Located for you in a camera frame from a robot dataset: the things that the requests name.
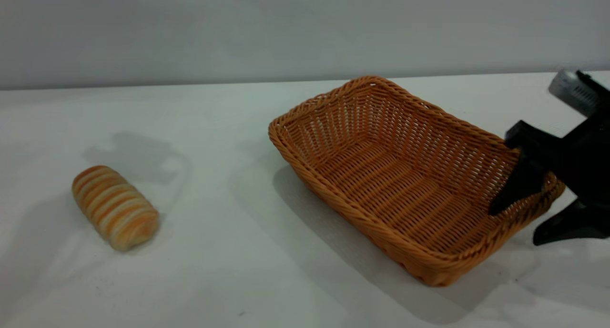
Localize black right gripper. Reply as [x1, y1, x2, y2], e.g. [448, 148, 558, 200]
[488, 114, 610, 246]

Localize orange woven wicker basket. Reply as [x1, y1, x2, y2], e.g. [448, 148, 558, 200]
[268, 75, 566, 287]

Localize striped bread roll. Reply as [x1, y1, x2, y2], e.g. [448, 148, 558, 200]
[71, 165, 161, 253]

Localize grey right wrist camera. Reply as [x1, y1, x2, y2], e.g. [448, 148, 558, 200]
[548, 69, 610, 118]

